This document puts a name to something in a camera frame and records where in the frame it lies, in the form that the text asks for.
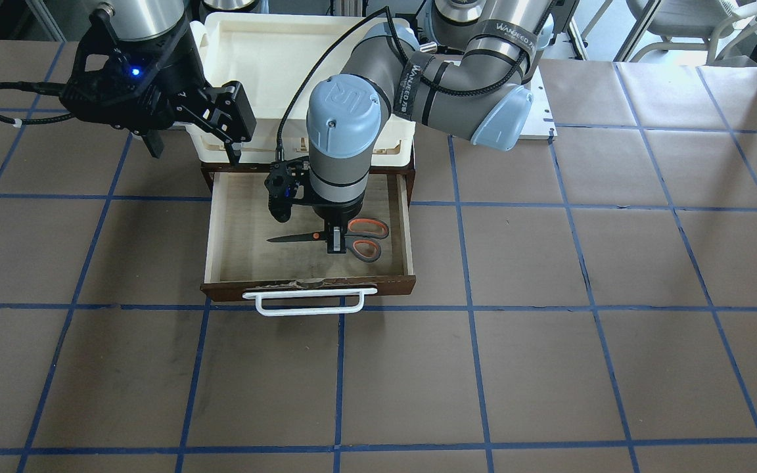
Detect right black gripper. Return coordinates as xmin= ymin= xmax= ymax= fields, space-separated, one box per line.
xmin=60 ymin=10 xmax=256 ymax=165

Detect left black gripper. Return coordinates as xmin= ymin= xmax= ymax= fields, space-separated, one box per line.
xmin=311 ymin=197 xmax=364 ymax=254

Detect grey orange scissors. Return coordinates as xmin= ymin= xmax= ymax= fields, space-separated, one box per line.
xmin=268 ymin=217 xmax=390 ymax=263

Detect light wooden drawer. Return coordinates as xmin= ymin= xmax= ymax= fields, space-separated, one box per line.
xmin=201 ymin=173 xmax=417 ymax=308

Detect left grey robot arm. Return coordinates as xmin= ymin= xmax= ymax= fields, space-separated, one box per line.
xmin=306 ymin=1 xmax=555 ymax=254

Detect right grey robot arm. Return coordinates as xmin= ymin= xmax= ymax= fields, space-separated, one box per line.
xmin=60 ymin=1 xmax=256 ymax=165

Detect dark brown wooden cabinet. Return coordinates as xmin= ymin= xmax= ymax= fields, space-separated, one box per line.
xmin=200 ymin=148 xmax=417 ymax=199

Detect cream plastic tray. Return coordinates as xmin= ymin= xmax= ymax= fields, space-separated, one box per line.
xmin=185 ymin=12 xmax=419 ymax=165

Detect brown gridded table mat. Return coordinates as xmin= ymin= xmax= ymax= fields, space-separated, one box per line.
xmin=0 ymin=41 xmax=757 ymax=472

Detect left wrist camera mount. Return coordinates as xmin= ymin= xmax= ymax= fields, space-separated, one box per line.
xmin=264 ymin=160 xmax=311 ymax=223

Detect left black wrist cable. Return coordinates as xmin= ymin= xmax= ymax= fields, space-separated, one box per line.
xmin=275 ymin=5 xmax=396 ymax=165

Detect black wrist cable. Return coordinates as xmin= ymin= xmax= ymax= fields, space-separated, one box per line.
xmin=0 ymin=80 xmax=80 ymax=129
xmin=275 ymin=5 xmax=396 ymax=165

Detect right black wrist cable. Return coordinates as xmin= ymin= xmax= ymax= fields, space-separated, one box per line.
xmin=0 ymin=80 xmax=80 ymax=129

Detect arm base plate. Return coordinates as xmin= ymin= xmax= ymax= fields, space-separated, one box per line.
xmin=520 ymin=66 xmax=558 ymax=140

